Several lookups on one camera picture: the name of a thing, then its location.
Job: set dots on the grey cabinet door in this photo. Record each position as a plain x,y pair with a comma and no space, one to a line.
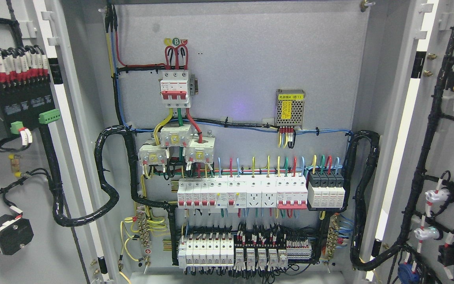
56,255
409,223

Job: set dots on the white current transformers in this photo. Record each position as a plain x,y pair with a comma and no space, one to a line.
177,139

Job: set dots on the row of small breakers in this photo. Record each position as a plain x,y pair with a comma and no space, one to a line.
212,194

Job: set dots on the white socket modules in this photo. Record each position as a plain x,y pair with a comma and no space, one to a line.
261,192

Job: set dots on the metal mesh power supply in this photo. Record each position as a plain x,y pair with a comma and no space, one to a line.
290,105

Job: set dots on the lower white breaker row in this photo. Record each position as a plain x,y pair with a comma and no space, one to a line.
206,250

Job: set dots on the black white surge protector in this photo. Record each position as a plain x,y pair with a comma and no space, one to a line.
325,191

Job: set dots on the relay terminal row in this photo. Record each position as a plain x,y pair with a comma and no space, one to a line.
269,249

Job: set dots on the black digital power meter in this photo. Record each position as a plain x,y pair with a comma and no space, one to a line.
24,102

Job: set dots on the main red-handled breaker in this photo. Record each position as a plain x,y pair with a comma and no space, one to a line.
177,87

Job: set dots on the red-handled white circuit breaker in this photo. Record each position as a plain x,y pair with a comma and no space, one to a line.
291,192

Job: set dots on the white rotary selector switch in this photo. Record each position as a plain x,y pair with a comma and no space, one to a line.
15,233

